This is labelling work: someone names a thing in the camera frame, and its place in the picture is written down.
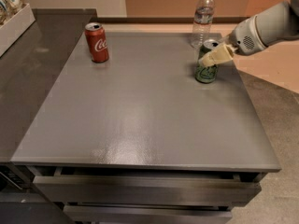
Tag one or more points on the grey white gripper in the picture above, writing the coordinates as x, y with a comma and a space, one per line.
244, 36

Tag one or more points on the green soda can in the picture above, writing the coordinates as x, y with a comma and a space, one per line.
206, 74

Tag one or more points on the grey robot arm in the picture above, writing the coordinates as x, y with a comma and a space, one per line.
276, 24

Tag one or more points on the red coke can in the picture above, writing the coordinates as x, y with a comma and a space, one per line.
97, 43

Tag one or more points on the clear plastic water bottle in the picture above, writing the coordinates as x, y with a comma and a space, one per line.
203, 17

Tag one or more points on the upper steel drawer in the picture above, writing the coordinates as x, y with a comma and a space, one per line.
148, 189

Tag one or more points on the steel drawer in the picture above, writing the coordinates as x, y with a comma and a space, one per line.
130, 215
148, 189

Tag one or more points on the dark grey side counter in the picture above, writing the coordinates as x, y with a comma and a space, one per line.
28, 70

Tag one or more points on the lower steel drawer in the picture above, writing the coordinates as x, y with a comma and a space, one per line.
130, 215

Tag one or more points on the white snack box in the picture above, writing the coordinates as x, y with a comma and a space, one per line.
15, 27

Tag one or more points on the snack packets in box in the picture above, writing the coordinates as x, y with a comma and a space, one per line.
8, 8

